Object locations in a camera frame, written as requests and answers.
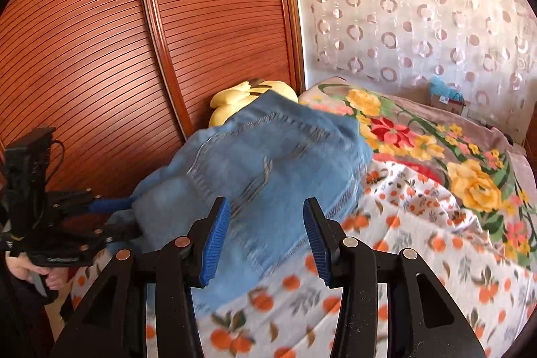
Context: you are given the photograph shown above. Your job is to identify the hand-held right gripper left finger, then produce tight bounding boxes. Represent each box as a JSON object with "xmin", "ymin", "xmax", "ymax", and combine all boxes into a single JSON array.
[{"xmin": 50, "ymin": 196, "xmax": 232, "ymax": 358}]

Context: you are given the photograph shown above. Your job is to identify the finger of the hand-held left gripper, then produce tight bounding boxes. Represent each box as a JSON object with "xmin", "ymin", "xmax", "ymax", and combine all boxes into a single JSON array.
[
  {"xmin": 44, "ymin": 188, "xmax": 136, "ymax": 216},
  {"xmin": 63, "ymin": 221, "xmax": 143, "ymax": 254}
]

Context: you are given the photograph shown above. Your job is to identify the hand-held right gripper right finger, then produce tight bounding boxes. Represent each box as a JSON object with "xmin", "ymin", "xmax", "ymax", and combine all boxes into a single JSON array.
[{"xmin": 303, "ymin": 196, "xmax": 487, "ymax": 358}]

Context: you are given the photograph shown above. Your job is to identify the light blue jeans pants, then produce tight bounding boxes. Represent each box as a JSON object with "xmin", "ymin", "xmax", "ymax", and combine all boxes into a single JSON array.
[{"xmin": 130, "ymin": 92, "xmax": 374, "ymax": 314}]

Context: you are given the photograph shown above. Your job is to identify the person's left forearm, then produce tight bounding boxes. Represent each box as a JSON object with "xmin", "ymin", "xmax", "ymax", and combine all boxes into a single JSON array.
[{"xmin": 0, "ymin": 249, "xmax": 57, "ymax": 358}]

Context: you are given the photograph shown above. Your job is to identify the person's left hand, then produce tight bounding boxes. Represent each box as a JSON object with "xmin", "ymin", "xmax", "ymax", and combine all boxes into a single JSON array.
[{"xmin": 6, "ymin": 251, "xmax": 70, "ymax": 300}]

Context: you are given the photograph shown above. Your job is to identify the orange-print white bedsheet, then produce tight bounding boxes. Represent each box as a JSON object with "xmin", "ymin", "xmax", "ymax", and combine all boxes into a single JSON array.
[{"xmin": 69, "ymin": 157, "xmax": 537, "ymax": 358}]

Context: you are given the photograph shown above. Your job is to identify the yellow plush toy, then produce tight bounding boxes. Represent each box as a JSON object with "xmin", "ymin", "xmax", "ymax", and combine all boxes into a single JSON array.
[{"xmin": 209, "ymin": 78, "xmax": 300, "ymax": 128}]

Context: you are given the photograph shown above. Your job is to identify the floral blanket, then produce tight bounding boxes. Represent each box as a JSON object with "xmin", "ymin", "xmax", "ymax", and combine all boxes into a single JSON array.
[{"xmin": 299, "ymin": 76, "xmax": 537, "ymax": 270}]

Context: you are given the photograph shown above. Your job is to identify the wooden headboard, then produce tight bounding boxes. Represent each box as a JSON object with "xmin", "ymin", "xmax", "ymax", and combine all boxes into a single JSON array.
[{"xmin": 0, "ymin": 0, "xmax": 307, "ymax": 258}]

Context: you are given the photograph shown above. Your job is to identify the small cardboard box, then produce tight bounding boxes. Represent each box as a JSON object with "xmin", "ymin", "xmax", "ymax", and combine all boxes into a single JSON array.
[{"xmin": 427, "ymin": 83, "xmax": 471, "ymax": 116}]

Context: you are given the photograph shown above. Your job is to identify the blue plush cloth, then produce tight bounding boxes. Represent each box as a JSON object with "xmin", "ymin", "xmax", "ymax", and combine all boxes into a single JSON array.
[{"xmin": 429, "ymin": 76, "xmax": 464, "ymax": 99}]

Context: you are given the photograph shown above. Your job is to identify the circle-patterned sheer curtain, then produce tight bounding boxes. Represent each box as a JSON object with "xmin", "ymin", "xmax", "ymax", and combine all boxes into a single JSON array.
[{"xmin": 289, "ymin": 0, "xmax": 537, "ymax": 107}]

